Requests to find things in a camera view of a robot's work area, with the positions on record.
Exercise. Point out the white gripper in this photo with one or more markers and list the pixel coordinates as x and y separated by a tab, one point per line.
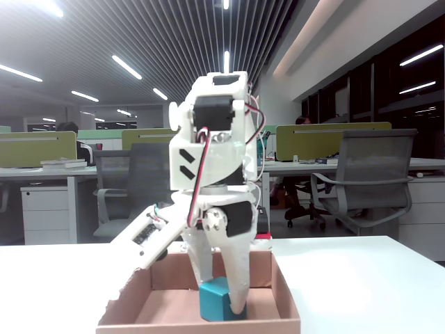
239	215

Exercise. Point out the blue cube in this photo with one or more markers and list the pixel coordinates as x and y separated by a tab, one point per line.
215	302

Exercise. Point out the brown cardboard box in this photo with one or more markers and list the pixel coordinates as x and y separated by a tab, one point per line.
167	313

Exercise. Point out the red table clamp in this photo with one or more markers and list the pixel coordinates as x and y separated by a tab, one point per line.
263	237

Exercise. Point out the seated person behind desk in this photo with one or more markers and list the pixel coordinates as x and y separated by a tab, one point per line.
288	195

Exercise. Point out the grey mesh office chair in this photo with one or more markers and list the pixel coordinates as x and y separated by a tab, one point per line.
149	174
375	167

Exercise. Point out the olive green desk partition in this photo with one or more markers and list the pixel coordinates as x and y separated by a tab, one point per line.
313	142
149	139
34	149

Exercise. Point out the person in black jacket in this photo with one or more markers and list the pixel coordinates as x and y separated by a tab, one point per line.
83	151

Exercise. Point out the white drawer cabinet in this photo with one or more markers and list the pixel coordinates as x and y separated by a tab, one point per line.
424	215
45	215

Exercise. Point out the white ceiling strip light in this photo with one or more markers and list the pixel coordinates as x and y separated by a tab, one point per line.
226	62
21	73
85	96
127	67
417	87
160	94
421	55

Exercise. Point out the stack of papers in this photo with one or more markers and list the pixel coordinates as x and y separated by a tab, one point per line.
64	163

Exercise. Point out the white office desk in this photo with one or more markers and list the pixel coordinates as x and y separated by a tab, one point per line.
34	172

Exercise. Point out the white gripper camera board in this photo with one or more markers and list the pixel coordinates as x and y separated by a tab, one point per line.
149	240

